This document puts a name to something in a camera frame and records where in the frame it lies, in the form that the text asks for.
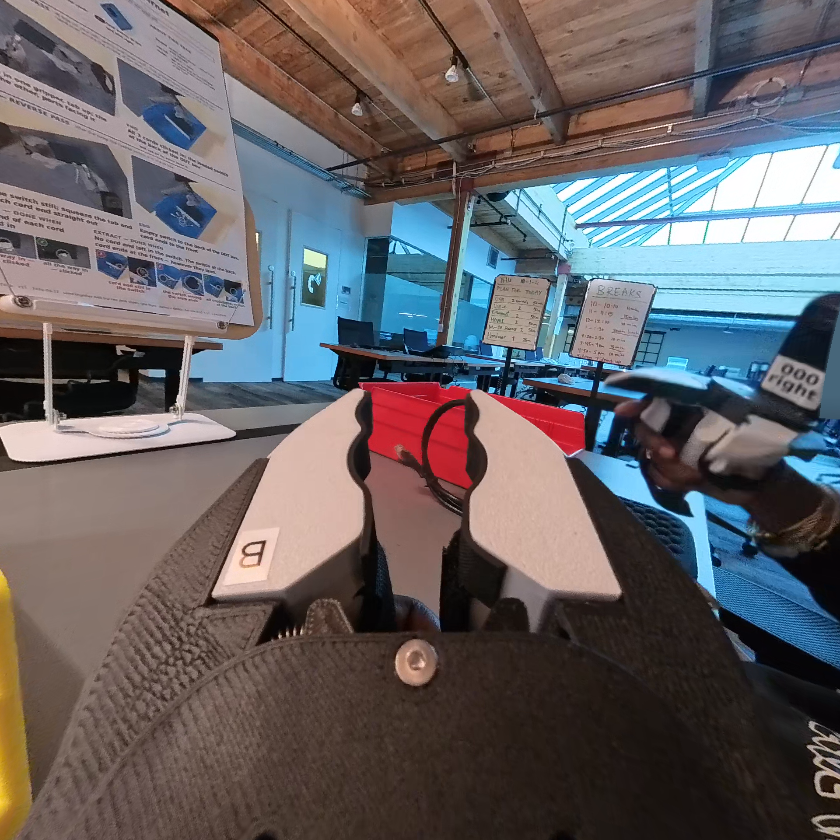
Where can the long wooden office desk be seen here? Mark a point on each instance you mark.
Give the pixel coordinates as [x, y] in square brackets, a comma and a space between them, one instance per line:
[394, 353]

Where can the printed instruction poster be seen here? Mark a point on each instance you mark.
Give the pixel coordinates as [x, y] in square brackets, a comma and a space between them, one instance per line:
[98, 164]

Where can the person's right forearm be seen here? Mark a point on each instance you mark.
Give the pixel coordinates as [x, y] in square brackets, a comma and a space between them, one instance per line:
[823, 584]

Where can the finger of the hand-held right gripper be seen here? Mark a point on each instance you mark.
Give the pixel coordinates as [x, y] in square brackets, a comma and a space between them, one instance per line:
[663, 384]

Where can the black office chair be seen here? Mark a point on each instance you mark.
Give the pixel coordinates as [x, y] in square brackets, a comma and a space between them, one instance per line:
[354, 334]
[417, 340]

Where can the person's right hand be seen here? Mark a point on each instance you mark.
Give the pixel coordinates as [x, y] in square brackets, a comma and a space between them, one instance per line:
[663, 463]

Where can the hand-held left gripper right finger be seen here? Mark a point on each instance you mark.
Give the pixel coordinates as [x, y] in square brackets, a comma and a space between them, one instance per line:
[538, 512]

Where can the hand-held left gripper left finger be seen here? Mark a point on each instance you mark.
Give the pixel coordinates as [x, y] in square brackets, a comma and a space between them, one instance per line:
[308, 499]

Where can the handwritten whiteboard on pole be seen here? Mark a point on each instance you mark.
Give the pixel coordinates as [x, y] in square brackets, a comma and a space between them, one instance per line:
[515, 312]
[610, 321]

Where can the yellow plastic bin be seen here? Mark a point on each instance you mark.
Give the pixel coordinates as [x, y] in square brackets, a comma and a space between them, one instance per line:
[10, 689]

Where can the red plastic bin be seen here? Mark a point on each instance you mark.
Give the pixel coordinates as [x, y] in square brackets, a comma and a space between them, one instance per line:
[407, 426]

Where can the white door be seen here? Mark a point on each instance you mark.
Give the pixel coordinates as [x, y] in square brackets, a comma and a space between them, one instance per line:
[295, 341]

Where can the wooden support post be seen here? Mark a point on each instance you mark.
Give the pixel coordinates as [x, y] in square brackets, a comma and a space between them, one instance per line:
[455, 262]

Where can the white poster stand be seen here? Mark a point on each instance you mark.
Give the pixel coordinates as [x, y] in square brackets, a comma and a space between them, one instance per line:
[118, 436]

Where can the wooden poster backing board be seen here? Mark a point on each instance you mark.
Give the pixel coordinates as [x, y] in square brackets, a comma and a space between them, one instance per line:
[254, 289]

